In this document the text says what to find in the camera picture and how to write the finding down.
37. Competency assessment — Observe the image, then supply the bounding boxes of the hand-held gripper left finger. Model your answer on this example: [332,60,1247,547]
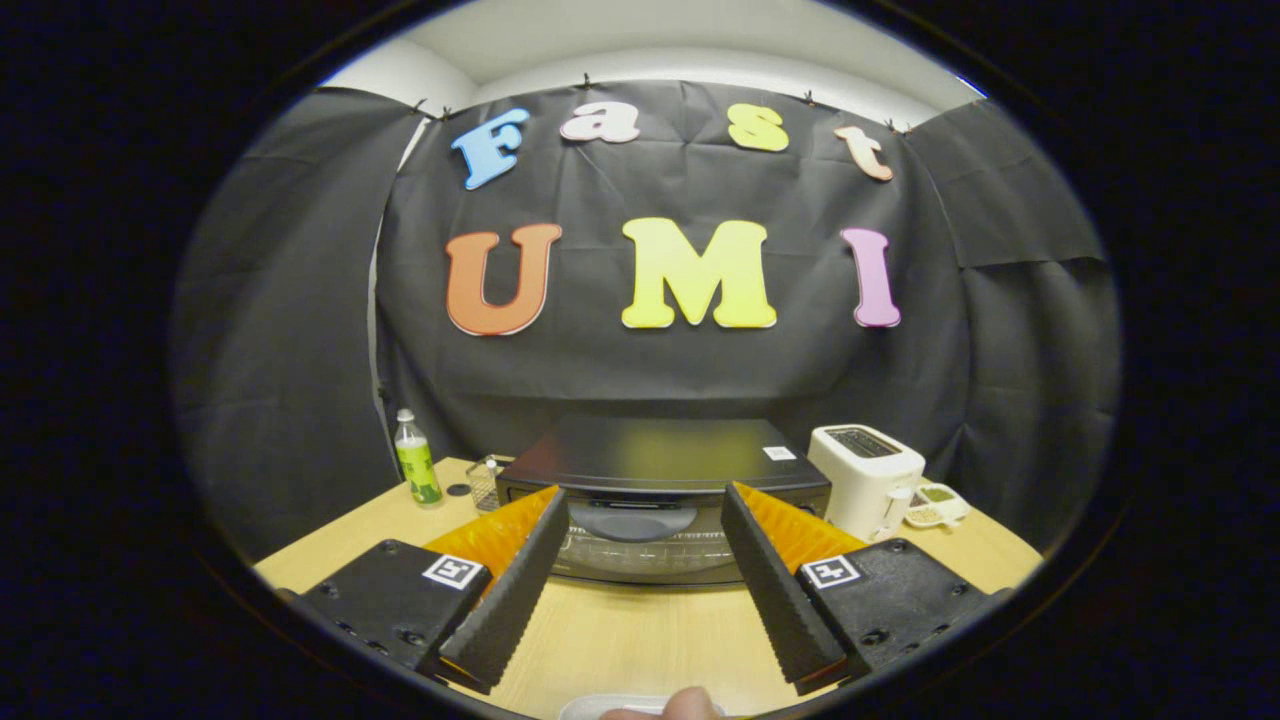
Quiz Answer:
[290,486,569,695]

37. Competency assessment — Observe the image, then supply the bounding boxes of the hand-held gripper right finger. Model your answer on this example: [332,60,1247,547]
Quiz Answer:
[720,482,1011,697]

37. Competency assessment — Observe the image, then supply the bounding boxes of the black toaster oven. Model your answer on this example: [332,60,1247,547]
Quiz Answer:
[495,415,833,586]

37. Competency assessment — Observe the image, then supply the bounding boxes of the white pop-up toaster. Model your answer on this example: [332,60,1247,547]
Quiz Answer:
[808,424,927,543]

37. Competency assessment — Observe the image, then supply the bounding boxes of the small clear container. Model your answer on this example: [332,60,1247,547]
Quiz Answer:
[466,455,513,513]

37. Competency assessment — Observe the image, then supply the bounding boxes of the white plate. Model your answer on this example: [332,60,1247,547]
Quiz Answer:
[558,694,731,720]

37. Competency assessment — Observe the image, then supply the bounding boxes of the green label drink bottle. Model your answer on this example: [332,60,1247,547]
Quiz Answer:
[393,408,443,507]

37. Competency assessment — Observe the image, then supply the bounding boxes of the white divided snack dish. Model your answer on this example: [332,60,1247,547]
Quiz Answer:
[903,483,971,529]

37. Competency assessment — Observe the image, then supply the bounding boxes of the black backdrop cloth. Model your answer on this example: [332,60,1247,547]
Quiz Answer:
[172,80,1121,561]

